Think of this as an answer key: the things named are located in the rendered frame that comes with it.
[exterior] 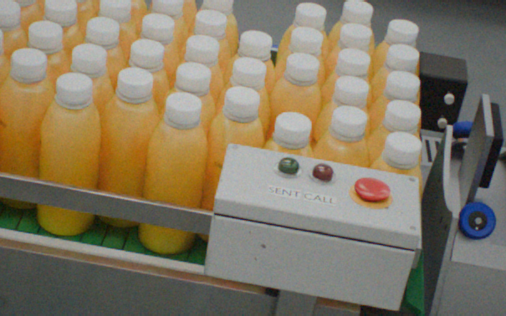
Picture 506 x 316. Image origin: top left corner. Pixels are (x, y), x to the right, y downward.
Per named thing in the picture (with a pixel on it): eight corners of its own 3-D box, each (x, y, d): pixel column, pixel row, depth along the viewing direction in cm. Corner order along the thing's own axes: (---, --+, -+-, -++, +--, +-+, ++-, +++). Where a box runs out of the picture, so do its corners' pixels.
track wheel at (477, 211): (500, 205, 133) (496, 206, 135) (462, 198, 133) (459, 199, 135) (493, 242, 133) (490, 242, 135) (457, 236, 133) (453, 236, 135)
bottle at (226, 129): (209, 206, 139) (227, 84, 130) (258, 226, 137) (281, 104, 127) (182, 233, 134) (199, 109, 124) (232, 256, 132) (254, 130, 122)
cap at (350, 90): (358, 87, 134) (361, 74, 133) (371, 104, 131) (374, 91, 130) (329, 89, 132) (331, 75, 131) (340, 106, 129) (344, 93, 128)
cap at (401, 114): (410, 135, 126) (413, 121, 125) (379, 122, 128) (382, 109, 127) (422, 120, 129) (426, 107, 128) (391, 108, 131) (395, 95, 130)
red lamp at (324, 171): (332, 184, 112) (334, 175, 111) (310, 180, 112) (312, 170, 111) (333, 172, 113) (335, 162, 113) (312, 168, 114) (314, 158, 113)
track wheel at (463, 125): (488, 135, 149) (489, 121, 149) (454, 129, 149) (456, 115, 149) (479, 146, 153) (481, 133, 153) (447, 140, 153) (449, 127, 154)
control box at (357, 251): (398, 313, 112) (421, 232, 107) (202, 277, 113) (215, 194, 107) (398, 252, 121) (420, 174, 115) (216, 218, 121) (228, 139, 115)
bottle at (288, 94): (243, 178, 145) (263, 60, 135) (289, 170, 148) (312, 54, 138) (267, 210, 140) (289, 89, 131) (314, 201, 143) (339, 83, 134)
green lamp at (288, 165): (298, 178, 112) (299, 168, 111) (276, 174, 112) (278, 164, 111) (299, 165, 114) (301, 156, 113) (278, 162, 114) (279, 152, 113)
